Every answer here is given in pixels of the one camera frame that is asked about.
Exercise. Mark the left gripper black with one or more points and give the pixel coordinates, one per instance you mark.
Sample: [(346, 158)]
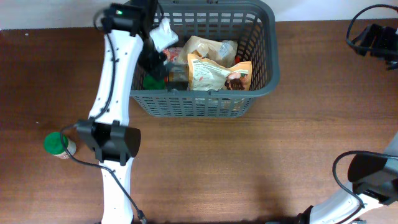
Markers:
[(152, 66)]

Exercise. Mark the green lid jar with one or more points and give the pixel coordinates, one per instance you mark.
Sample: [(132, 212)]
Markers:
[(150, 83), (53, 145)]

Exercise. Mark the blue biscuit box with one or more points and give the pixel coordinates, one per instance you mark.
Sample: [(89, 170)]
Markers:
[(173, 55)]

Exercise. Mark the orange cracker packet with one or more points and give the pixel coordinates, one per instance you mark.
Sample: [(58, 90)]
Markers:
[(177, 77)]

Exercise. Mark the tan snack bag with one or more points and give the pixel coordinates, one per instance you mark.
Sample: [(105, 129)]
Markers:
[(242, 83)]

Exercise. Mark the beige packet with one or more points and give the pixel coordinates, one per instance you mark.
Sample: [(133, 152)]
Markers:
[(223, 53)]

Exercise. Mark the grey plastic basket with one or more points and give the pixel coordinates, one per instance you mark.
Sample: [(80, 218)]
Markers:
[(249, 23)]

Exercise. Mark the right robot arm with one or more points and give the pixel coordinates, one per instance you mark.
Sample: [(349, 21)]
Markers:
[(372, 177)]

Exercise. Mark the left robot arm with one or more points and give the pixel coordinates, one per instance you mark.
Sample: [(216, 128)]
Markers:
[(127, 43)]

